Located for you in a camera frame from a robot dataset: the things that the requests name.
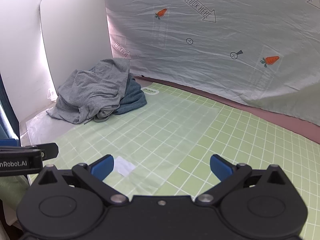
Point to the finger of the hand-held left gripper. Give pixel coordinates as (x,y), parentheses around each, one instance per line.
(50,150)

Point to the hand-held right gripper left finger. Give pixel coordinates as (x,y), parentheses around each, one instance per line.
(103,168)

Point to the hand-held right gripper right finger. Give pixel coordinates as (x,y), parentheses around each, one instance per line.
(220,168)

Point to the grey t-shirt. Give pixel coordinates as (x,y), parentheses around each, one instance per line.
(87,90)

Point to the white paper slip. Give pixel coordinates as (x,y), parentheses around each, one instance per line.
(123,166)

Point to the green grid mat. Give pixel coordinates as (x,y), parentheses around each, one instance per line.
(250,142)

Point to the translucent plastic bag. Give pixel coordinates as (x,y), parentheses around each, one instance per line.
(162,130)

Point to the blue denim garment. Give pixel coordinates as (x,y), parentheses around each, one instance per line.
(132,97)

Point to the white board panel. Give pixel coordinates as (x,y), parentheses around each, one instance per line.
(75,35)
(22,55)

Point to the carrot printed white sheet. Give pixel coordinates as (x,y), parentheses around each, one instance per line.
(200,67)

